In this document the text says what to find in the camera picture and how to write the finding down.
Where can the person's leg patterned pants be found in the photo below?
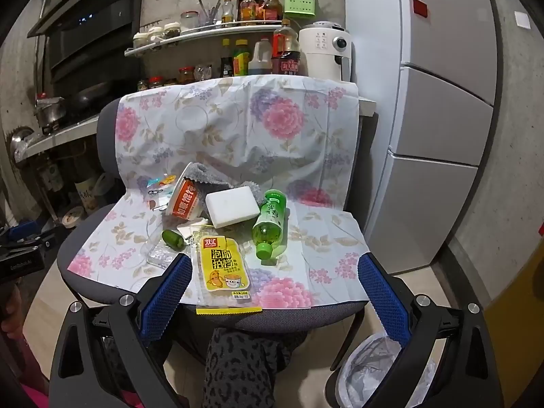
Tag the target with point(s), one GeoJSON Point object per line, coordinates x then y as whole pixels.
{"type": "Point", "coordinates": [238, 369]}

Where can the large soy sauce bottle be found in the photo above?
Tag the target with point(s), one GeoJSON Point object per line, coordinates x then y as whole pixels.
{"type": "Point", "coordinates": [287, 51]}

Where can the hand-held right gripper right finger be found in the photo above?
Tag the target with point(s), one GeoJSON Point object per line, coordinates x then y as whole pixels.
{"type": "Point", "coordinates": [382, 297]}

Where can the steel pressure cooker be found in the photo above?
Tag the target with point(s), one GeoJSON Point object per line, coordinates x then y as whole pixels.
{"type": "Point", "coordinates": [51, 112]}

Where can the yellow panel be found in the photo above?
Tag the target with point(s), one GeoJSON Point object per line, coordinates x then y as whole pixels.
{"type": "Point", "coordinates": [518, 327]}

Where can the grey office chair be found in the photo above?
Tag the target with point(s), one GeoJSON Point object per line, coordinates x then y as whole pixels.
{"type": "Point", "coordinates": [106, 136]}

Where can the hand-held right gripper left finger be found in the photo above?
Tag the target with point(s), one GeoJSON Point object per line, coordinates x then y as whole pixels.
{"type": "Point", "coordinates": [170, 293]}

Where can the floral cloth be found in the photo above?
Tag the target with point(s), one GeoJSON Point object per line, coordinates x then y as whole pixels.
{"type": "Point", "coordinates": [263, 136]}

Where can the black range hood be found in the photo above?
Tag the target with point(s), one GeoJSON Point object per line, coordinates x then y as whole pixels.
{"type": "Point", "coordinates": [85, 21]}

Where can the person's left hand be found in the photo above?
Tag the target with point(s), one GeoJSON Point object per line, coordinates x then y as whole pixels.
{"type": "Point", "coordinates": [10, 310]}

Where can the glass jar with chopsticks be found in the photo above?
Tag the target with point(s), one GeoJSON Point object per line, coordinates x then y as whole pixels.
{"type": "Point", "coordinates": [208, 15]}

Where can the green yellow labelled bottle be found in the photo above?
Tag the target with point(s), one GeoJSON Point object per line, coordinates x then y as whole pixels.
{"type": "Point", "coordinates": [241, 59]}

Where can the white curved wall shelf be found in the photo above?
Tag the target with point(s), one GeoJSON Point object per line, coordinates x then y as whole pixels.
{"type": "Point", "coordinates": [204, 34]}

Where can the grey fluffy cloth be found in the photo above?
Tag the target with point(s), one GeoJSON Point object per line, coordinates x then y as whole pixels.
{"type": "Point", "coordinates": [204, 174]}

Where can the yellow sausage packet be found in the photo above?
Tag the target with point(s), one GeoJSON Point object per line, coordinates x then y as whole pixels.
{"type": "Point", "coordinates": [221, 267]}

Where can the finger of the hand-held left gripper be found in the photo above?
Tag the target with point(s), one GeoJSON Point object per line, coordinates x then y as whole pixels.
{"type": "Point", "coordinates": [40, 240]}

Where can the clear plastic bottle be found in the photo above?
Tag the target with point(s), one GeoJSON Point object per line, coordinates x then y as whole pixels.
{"type": "Point", "coordinates": [163, 253]}

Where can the black wok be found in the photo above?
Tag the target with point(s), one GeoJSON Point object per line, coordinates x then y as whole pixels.
{"type": "Point", "coordinates": [91, 93]}

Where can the green plastic bottle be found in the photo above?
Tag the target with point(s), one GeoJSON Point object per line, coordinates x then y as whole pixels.
{"type": "Point", "coordinates": [270, 221]}

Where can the white wall plate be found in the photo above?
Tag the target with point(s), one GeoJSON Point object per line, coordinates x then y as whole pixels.
{"type": "Point", "coordinates": [522, 19]}

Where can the white foam block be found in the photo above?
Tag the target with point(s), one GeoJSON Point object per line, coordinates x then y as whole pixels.
{"type": "Point", "coordinates": [231, 206]}

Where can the small colourful snack wrapper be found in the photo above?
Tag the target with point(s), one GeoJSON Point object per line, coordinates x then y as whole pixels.
{"type": "Point", "coordinates": [155, 185]}

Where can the red fridge sticker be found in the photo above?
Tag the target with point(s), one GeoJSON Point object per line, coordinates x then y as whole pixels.
{"type": "Point", "coordinates": [419, 7]}

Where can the dark sauce bottle yellow cap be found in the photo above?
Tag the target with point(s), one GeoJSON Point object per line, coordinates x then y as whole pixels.
{"type": "Point", "coordinates": [272, 4]}

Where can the white refrigerator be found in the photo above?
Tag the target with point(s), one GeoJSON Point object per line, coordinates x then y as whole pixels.
{"type": "Point", "coordinates": [433, 114]}

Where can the yellow oil bottle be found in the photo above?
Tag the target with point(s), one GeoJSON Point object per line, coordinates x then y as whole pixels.
{"type": "Point", "coordinates": [247, 8]}

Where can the trash bin with white bag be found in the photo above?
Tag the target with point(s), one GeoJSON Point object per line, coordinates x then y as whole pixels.
{"type": "Point", "coordinates": [365, 374]}

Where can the kitchen counter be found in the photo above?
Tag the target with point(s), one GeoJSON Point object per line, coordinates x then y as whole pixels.
{"type": "Point", "coordinates": [63, 131]}

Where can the orange instant noodle bowl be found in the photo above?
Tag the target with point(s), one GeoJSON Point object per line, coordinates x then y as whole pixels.
{"type": "Point", "coordinates": [187, 197]}

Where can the white air fryer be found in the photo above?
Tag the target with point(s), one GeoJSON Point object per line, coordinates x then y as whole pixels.
{"type": "Point", "coordinates": [318, 51]}

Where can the green utensil holder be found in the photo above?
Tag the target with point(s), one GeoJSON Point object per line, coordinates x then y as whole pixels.
{"type": "Point", "coordinates": [299, 2]}

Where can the white printed jug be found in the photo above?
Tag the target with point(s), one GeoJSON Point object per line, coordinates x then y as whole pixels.
{"type": "Point", "coordinates": [89, 197]}

